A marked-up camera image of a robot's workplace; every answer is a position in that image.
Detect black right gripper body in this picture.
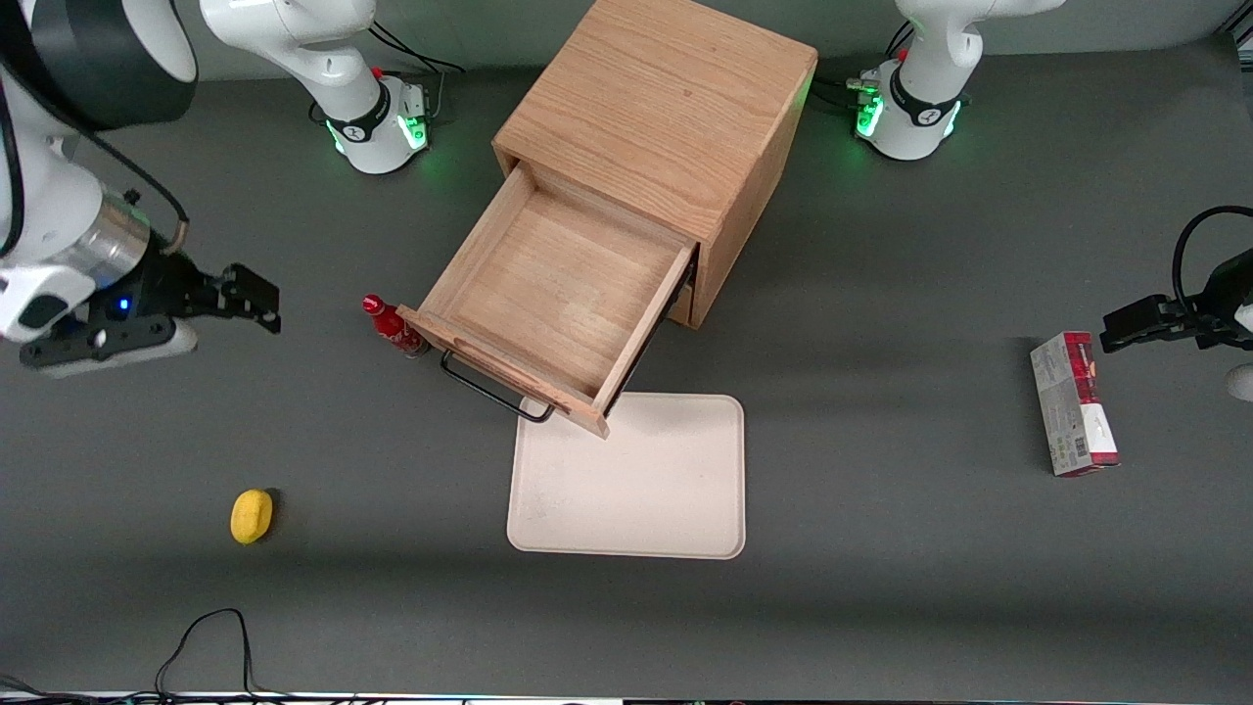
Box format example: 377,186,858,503
91,255,238,326

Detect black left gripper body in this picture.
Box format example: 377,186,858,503
1168,249,1253,351

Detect black metal drawer handle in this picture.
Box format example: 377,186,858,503
439,349,556,425

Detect wooden drawer cabinet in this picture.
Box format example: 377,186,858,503
492,0,819,330

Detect grey and red carton box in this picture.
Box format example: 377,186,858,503
1028,330,1122,479

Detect red cola bottle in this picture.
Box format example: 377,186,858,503
361,294,429,359

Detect yellow lemon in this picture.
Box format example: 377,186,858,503
229,488,275,546

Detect beige plastic tray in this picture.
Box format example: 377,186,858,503
505,392,748,562

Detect black left wrist cable loop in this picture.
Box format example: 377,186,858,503
1171,205,1253,316

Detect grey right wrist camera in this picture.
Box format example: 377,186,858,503
18,315,200,380

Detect black right arm base cables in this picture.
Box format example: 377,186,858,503
366,22,468,124

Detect black arm base cables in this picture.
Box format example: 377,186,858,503
366,22,468,124
810,20,917,111

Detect black looped floor cable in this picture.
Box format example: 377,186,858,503
154,607,295,702

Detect black left arm base cables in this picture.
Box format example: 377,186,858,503
810,20,917,111

